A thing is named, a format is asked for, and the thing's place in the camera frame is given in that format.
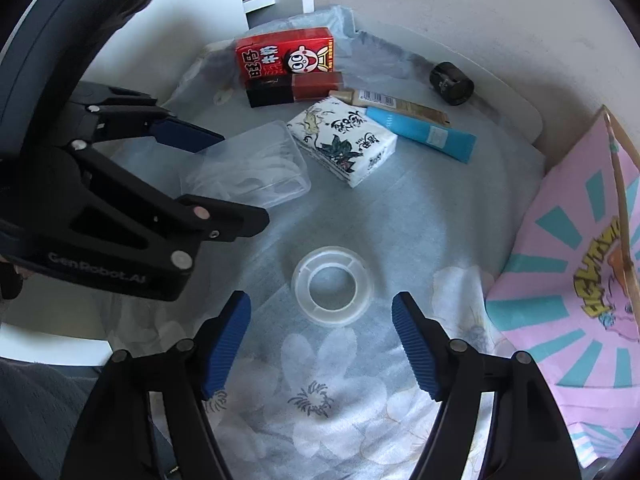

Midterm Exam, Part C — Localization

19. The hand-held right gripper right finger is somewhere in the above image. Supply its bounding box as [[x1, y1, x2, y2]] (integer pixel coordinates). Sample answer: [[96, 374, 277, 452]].
[[391, 291, 584, 480]]

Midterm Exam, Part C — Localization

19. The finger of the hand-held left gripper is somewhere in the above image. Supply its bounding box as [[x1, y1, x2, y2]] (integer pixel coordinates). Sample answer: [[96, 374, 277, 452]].
[[30, 142, 271, 273], [67, 82, 226, 155]]

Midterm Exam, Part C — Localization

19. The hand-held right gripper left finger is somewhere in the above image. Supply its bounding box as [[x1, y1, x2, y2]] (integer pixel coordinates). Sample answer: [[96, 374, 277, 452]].
[[60, 290, 252, 480]]

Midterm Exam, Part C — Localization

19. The clear plastic box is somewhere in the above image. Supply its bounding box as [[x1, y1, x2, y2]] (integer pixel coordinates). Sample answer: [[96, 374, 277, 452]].
[[181, 120, 311, 210]]

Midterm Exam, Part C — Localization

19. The clear tape roll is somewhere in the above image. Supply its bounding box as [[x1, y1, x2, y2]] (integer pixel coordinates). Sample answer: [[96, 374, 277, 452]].
[[292, 245, 375, 329]]

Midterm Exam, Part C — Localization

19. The pink patterned cardboard box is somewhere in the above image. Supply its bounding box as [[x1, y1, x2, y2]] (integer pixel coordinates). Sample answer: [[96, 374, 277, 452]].
[[484, 105, 640, 471]]

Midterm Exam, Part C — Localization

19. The dark red and black box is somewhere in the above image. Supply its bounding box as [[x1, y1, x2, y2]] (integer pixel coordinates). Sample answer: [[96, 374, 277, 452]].
[[246, 71, 345, 109]]

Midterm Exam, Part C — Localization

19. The red milk carton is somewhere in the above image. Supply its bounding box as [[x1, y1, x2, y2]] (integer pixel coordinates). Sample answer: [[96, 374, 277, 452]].
[[235, 27, 335, 84]]

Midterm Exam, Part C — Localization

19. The floral blue cloth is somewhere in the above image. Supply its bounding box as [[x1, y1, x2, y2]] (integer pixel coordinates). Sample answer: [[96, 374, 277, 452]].
[[100, 4, 553, 480]]

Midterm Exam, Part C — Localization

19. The floral printed tissue pack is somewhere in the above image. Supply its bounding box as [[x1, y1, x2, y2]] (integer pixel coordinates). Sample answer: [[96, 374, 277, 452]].
[[286, 98, 399, 189]]

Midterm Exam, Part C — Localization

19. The person's grey clothing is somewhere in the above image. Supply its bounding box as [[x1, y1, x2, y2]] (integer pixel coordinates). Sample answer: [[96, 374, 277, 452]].
[[0, 355, 171, 480]]

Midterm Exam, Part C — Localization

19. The beige tube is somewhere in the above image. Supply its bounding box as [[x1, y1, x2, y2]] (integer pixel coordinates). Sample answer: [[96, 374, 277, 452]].
[[328, 87, 452, 126]]

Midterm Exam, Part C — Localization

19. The blue tube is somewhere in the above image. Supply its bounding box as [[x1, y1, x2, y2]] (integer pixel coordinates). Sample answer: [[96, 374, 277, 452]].
[[365, 106, 477, 164]]

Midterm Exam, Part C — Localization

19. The black cylinder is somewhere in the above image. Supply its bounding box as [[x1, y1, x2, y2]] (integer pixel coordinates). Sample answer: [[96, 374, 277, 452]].
[[429, 61, 475, 106]]

